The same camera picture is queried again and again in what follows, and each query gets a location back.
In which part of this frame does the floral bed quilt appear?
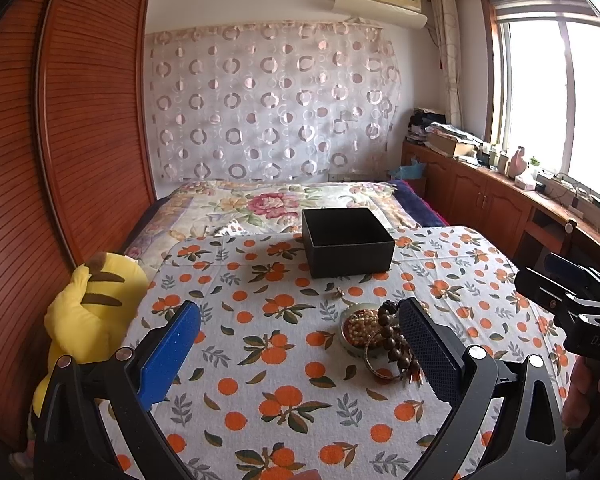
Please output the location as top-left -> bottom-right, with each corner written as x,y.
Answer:
124,180 -> 418,278

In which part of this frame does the wooden louvered wardrobe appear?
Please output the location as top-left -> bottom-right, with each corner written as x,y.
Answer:
0,0 -> 156,447

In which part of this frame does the circle pattern sheer curtain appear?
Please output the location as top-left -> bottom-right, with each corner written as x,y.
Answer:
145,21 -> 401,185

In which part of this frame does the black square jewelry box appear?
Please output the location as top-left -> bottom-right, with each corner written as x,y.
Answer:
301,208 -> 394,278

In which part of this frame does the cardboard box on cabinet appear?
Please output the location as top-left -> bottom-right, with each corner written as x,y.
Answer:
426,132 -> 476,157

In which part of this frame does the dark wooden bead bracelet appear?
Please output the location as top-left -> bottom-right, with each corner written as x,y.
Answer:
377,300 -> 426,386

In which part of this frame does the orange print white cloth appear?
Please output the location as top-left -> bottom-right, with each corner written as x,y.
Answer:
125,226 -> 574,479

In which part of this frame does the yellow plush toy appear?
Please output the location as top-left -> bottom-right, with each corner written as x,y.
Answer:
28,251 -> 150,441

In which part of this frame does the rolled cream window curtain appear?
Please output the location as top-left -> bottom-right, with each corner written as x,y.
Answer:
431,0 -> 463,127

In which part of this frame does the white wall air conditioner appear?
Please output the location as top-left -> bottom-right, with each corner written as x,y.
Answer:
332,0 -> 428,29

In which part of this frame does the pale green jade bangle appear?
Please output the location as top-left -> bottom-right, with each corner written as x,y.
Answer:
339,304 -> 382,358

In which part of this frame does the person's right hand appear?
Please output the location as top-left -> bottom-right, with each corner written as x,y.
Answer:
562,356 -> 600,429

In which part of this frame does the dark blue blanket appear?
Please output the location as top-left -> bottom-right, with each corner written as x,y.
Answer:
389,180 -> 449,228

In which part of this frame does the thin gold bangle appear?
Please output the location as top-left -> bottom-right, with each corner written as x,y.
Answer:
363,339 -> 413,382

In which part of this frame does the window with wooden frame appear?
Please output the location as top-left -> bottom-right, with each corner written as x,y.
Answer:
481,0 -> 600,198

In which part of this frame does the wooden side cabinet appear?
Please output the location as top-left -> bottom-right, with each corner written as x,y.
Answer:
401,141 -> 600,271

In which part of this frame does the pink ceramic figurine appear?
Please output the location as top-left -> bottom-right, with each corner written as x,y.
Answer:
507,145 -> 528,180

